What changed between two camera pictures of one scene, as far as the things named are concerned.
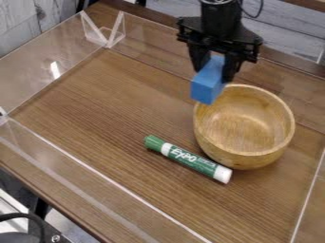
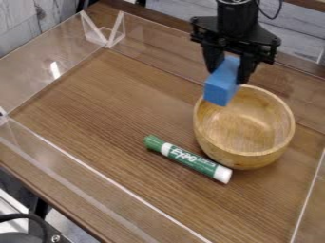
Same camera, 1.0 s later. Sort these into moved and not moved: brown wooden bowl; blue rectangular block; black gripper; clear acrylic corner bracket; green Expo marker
Moved: black gripper; blue rectangular block
Not moved: brown wooden bowl; clear acrylic corner bracket; green Expo marker
